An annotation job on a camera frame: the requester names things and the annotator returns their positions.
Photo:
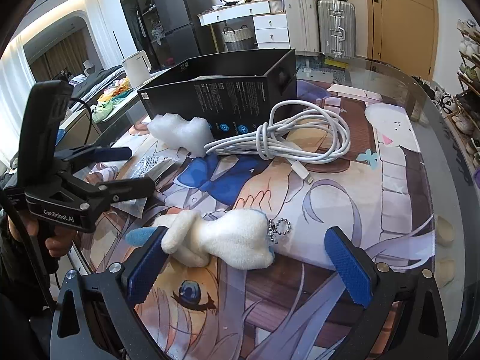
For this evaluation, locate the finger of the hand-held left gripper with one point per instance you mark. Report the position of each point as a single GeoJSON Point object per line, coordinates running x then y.
{"type": "Point", "coordinates": [131, 189]}
{"type": "Point", "coordinates": [112, 153]}

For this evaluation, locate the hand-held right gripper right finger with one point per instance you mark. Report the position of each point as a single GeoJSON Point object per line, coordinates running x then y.
{"type": "Point", "coordinates": [348, 268]}

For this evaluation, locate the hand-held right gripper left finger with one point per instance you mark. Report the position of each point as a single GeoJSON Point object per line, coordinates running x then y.
{"type": "Point", "coordinates": [148, 266]}

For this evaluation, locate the clear printed packet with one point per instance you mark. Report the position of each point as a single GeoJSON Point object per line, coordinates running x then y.
{"type": "Point", "coordinates": [150, 165]}

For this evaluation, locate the white foam piece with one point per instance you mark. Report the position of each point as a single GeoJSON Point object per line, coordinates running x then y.
{"type": "Point", "coordinates": [180, 135]}

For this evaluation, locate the black cardboard box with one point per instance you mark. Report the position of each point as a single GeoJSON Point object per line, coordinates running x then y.
{"type": "Point", "coordinates": [225, 93]}

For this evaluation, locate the person's left forearm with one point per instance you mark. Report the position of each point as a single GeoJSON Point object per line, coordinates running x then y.
{"type": "Point", "coordinates": [15, 277]}

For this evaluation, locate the person's left hand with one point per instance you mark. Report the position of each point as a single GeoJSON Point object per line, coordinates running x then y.
{"type": "Point", "coordinates": [22, 228]}

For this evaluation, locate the white side table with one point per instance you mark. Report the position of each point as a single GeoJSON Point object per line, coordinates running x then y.
{"type": "Point", "coordinates": [123, 108]}

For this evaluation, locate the white curtain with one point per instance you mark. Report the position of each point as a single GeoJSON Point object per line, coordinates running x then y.
{"type": "Point", "coordinates": [15, 93]}

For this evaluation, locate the anime printed desk mat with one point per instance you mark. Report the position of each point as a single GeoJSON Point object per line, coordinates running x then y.
{"type": "Point", "coordinates": [300, 288]}

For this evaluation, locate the pile of colourful snack packets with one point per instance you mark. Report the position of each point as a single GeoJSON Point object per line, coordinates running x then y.
{"type": "Point", "coordinates": [110, 99]}

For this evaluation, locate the bed with dark bedding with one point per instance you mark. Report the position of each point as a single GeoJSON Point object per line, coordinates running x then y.
{"type": "Point", "coordinates": [97, 80]}

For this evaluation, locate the white electric kettle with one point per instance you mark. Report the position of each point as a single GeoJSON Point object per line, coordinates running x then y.
{"type": "Point", "coordinates": [135, 69]}

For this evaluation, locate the beige slipper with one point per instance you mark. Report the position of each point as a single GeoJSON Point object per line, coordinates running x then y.
{"type": "Point", "coordinates": [446, 230]}
{"type": "Point", "coordinates": [445, 272]}

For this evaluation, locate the black glass cabinet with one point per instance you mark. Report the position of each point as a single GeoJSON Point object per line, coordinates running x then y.
{"type": "Point", "coordinates": [135, 15]}

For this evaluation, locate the dark grey fridge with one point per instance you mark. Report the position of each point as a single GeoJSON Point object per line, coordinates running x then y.
{"type": "Point", "coordinates": [176, 7]}

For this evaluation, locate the woven laundry basket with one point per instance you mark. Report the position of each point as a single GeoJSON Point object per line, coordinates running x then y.
{"type": "Point", "coordinates": [238, 39]}

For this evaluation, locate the white dressing desk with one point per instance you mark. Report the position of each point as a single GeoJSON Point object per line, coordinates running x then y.
{"type": "Point", "coordinates": [232, 11]}

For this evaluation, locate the group of shoes on floor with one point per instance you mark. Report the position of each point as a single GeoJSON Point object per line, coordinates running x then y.
{"type": "Point", "coordinates": [437, 95]}

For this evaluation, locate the white drawer unit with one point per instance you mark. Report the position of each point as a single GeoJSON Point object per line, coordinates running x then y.
{"type": "Point", "coordinates": [272, 30]}

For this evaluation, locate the shoe rack with shoes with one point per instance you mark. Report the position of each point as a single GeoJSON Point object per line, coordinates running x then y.
{"type": "Point", "coordinates": [467, 90]}

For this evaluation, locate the white suitcase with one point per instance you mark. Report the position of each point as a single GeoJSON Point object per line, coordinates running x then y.
{"type": "Point", "coordinates": [302, 24]}

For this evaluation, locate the silver suitcase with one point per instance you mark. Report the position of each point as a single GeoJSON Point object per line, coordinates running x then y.
{"type": "Point", "coordinates": [335, 28]}

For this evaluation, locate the tan wooden door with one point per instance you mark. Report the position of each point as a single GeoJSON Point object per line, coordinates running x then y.
{"type": "Point", "coordinates": [405, 26]}

